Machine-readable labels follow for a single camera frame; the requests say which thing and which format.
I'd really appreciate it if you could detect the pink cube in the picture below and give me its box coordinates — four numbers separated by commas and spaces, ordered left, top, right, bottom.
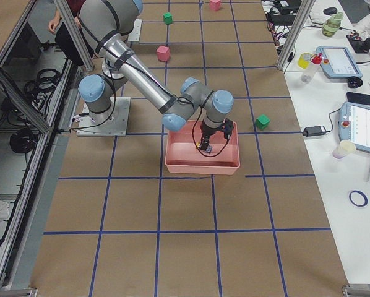
156, 45, 170, 62
209, 0, 222, 11

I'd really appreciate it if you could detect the paper cup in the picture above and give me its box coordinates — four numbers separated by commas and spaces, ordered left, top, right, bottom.
332, 140, 356, 159

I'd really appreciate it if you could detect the black round cap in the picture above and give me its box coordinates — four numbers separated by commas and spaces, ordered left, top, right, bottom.
347, 76, 363, 89

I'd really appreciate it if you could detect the yellow tape roll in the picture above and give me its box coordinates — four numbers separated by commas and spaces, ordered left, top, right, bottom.
297, 53, 314, 69

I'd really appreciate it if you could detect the green cube far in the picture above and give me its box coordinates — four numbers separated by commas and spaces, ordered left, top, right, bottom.
163, 12, 173, 25

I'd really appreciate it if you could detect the teach pendant near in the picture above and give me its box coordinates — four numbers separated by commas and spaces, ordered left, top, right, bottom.
338, 102, 370, 153

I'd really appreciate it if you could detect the teach pendant far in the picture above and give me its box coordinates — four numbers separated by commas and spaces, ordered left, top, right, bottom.
316, 46, 363, 79

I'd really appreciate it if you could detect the person hand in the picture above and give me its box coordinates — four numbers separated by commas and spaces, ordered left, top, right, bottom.
48, 17, 61, 34

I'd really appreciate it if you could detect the blue tape ring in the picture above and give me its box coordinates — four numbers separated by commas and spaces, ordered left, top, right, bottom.
348, 190, 368, 208

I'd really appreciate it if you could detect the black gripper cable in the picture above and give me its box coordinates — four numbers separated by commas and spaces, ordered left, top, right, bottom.
191, 105, 232, 157

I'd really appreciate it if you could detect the pink plastic bin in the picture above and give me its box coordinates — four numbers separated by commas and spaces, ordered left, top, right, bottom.
165, 121, 240, 175

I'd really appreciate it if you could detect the yellow black button module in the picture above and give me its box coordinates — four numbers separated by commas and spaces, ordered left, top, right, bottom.
196, 142, 212, 154

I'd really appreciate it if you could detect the clear squeeze bottle red cap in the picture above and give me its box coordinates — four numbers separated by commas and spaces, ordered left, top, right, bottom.
301, 53, 323, 83

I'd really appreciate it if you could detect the aluminium frame post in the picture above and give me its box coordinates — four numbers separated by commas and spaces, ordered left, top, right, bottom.
277, 0, 315, 70

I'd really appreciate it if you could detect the green glass jar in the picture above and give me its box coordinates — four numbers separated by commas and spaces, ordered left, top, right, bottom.
322, 12, 343, 37

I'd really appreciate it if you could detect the person in red shirt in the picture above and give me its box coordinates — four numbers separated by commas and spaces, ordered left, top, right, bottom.
53, 0, 86, 71

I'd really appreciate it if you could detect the green cube near bin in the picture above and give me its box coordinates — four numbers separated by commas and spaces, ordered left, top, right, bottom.
254, 114, 270, 130

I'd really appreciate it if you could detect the black smartphone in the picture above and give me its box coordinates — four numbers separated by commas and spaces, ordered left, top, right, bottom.
346, 92, 370, 106

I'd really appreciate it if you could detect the teach pendant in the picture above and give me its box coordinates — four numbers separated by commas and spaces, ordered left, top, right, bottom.
338, 102, 370, 153
316, 46, 363, 79

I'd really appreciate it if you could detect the pink cube far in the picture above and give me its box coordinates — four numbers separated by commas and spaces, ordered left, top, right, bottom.
209, 0, 222, 11

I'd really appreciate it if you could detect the black power adapter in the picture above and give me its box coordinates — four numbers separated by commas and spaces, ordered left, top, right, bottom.
302, 126, 327, 137

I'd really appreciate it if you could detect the pink cube centre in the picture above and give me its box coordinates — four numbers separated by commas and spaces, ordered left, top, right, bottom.
156, 45, 170, 62

